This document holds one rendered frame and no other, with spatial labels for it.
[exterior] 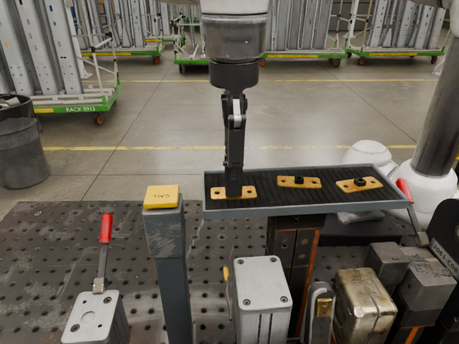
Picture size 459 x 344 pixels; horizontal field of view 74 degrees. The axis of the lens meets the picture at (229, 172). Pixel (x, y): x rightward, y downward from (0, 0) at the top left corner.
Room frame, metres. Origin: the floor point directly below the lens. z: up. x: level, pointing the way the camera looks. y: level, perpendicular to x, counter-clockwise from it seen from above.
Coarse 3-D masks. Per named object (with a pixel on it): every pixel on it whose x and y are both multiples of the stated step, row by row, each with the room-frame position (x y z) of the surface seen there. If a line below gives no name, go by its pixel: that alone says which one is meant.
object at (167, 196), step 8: (152, 192) 0.47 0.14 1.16; (160, 192) 0.47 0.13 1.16; (168, 192) 0.47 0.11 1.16; (176, 192) 0.47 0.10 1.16; (144, 200) 0.45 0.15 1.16; (152, 200) 0.45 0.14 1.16; (160, 200) 0.45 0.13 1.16; (168, 200) 0.45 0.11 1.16; (176, 200) 0.45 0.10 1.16; (144, 208) 0.44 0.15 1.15
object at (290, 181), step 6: (282, 180) 0.52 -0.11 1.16; (288, 180) 0.51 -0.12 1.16; (294, 180) 0.50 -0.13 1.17; (300, 180) 0.50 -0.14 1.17; (306, 180) 0.51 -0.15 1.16; (312, 180) 0.51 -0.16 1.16; (318, 180) 0.51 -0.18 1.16; (282, 186) 0.49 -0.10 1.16; (288, 186) 0.49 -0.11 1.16; (294, 186) 0.49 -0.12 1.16; (300, 186) 0.49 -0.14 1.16; (306, 186) 0.49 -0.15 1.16; (312, 186) 0.49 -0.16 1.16; (318, 186) 0.49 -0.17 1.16
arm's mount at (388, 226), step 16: (336, 224) 0.85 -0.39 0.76; (352, 224) 0.86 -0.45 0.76; (368, 224) 0.86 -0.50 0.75; (384, 224) 0.86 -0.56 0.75; (320, 240) 0.80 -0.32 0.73; (336, 240) 0.80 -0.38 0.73; (352, 240) 0.80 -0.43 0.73; (368, 240) 0.80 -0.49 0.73; (384, 240) 0.80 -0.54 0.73; (400, 240) 0.80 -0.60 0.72
